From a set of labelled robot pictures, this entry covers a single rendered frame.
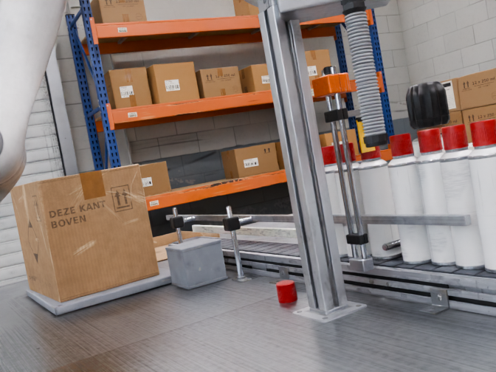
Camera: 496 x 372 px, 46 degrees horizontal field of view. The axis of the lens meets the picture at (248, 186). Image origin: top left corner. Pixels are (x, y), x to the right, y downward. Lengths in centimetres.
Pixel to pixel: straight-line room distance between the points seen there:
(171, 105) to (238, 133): 131
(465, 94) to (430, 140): 376
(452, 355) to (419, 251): 26
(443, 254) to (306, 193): 22
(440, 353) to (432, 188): 27
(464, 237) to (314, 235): 22
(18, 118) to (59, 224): 43
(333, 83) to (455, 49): 586
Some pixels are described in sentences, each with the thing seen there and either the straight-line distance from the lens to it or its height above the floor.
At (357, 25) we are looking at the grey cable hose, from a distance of 85.
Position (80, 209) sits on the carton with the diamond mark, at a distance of 135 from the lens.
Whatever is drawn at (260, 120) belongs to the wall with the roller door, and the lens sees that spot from 599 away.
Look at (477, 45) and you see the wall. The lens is 657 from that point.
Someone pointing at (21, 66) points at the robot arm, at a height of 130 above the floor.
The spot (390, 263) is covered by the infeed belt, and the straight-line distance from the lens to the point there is 98.
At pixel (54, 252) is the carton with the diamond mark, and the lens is 134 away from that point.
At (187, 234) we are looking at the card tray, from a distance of 206.
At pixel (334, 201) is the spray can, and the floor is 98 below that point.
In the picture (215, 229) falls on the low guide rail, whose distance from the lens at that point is 163.
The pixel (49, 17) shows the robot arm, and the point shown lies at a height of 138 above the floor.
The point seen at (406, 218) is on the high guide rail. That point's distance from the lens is 92.
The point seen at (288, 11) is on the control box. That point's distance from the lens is 87.
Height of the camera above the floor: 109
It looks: 3 degrees down
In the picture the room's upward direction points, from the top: 10 degrees counter-clockwise
